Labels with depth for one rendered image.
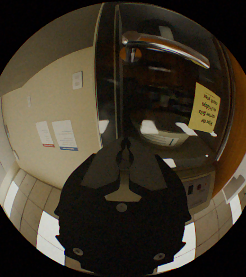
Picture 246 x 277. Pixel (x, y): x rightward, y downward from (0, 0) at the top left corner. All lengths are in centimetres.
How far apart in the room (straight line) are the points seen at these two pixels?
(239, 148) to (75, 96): 82
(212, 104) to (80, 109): 64
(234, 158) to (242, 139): 7
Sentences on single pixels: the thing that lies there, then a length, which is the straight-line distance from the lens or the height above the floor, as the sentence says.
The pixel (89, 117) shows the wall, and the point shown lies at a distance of 64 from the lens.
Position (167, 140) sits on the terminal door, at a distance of 15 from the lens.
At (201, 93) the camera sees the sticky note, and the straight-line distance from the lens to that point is 16.
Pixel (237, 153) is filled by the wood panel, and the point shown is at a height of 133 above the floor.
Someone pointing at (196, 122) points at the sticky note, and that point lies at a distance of 17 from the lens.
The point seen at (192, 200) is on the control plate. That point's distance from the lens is 27.
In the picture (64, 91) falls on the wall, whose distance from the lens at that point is 70.
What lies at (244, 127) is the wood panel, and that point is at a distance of 33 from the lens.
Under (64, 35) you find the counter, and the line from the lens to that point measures 49.
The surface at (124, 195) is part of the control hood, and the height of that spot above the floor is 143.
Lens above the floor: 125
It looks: 31 degrees up
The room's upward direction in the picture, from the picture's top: 179 degrees clockwise
